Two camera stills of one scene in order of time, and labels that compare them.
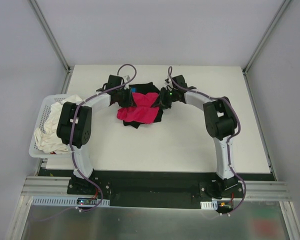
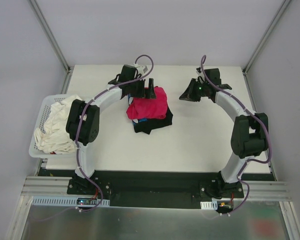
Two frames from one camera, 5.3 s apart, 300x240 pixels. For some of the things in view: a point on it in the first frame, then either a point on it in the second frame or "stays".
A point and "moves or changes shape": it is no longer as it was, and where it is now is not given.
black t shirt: x=147 y=89 moves or changes shape
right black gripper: x=164 y=99 → x=196 y=90
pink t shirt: x=144 y=112 moves or changes shape
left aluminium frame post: x=51 y=36 stays
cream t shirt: x=47 y=139 stays
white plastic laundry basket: x=46 y=102 stays
